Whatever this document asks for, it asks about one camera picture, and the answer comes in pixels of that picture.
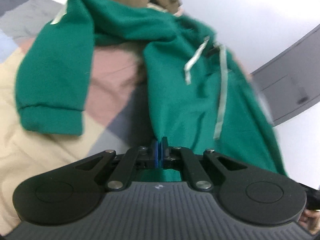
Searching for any patchwork pastel bedsheet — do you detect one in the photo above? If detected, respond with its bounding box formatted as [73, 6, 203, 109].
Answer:
[0, 0, 186, 235]

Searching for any green hoodie with white drawstrings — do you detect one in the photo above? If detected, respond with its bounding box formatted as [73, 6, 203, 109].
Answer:
[15, 0, 286, 175]

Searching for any person's right hand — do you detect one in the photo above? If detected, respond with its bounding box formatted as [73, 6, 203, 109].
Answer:
[298, 209, 320, 235]

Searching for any grey wardrobe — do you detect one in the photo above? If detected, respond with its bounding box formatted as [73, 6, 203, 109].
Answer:
[252, 26, 319, 125]

